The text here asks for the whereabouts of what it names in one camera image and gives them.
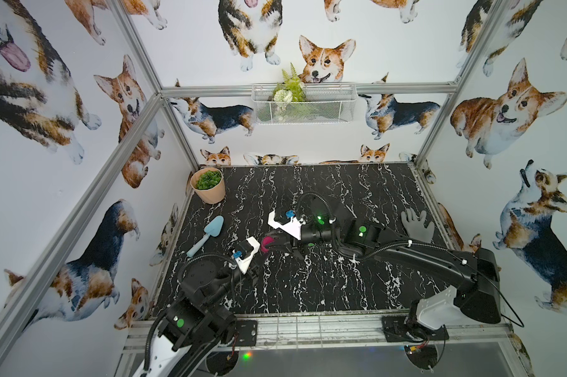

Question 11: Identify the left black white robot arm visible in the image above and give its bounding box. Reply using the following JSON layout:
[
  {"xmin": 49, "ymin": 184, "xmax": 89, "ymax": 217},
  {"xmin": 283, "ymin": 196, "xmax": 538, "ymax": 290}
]
[{"xmin": 134, "ymin": 237, "xmax": 269, "ymax": 376}]

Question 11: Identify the light blue garden trowel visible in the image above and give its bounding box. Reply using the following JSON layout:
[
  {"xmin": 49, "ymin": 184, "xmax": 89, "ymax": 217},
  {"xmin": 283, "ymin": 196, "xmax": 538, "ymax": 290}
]
[{"xmin": 186, "ymin": 215, "xmax": 224, "ymax": 259}]

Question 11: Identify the grey rubber glove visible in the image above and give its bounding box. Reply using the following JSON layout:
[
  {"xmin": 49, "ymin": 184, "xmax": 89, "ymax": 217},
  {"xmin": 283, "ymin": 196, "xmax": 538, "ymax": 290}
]
[{"xmin": 401, "ymin": 208, "xmax": 436, "ymax": 243}]

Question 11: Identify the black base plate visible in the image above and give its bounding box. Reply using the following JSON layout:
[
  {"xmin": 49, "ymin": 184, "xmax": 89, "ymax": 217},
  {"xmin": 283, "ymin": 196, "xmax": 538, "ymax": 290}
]
[
  {"xmin": 381, "ymin": 316, "xmax": 449, "ymax": 344},
  {"xmin": 234, "ymin": 320, "xmax": 258, "ymax": 348}
]

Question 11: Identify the white wire wall basket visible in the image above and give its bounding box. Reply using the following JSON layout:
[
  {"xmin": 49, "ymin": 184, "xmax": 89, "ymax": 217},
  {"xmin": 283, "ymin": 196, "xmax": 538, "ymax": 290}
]
[{"xmin": 251, "ymin": 83, "xmax": 358, "ymax": 125}]

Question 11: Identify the green fern plant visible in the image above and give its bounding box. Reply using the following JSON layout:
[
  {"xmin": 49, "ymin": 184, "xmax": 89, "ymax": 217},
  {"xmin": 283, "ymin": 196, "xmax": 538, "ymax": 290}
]
[{"xmin": 273, "ymin": 64, "xmax": 306, "ymax": 104}]

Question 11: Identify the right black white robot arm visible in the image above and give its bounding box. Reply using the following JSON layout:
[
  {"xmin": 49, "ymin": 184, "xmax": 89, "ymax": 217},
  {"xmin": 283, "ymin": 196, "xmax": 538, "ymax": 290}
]
[{"xmin": 263, "ymin": 201, "xmax": 502, "ymax": 331}]

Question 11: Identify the beige pot with green plant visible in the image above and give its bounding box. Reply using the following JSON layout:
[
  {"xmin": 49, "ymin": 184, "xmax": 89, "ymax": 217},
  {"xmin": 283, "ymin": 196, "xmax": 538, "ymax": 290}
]
[{"xmin": 190, "ymin": 167, "xmax": 225, "ymax": 204}]

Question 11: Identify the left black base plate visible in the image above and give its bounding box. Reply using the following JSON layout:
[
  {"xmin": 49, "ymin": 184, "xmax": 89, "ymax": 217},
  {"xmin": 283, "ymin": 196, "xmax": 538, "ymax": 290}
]
[{"xmin": 234, "ymin": 320, "xmax": 258, "ymax": 348}]

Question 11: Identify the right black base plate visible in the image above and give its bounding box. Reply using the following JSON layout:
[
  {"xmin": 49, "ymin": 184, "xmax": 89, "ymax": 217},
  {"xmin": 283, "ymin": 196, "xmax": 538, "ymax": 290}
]
[{"xmin": 381, "ymin": 316, "xmax": 449, "ymax": 344}]

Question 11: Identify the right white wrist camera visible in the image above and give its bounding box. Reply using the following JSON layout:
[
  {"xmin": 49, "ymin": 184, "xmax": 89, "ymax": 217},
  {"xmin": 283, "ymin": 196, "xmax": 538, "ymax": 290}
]
[{"xmin": 268, "ymin": 210, "xmax": 303, "ymax": 240}]

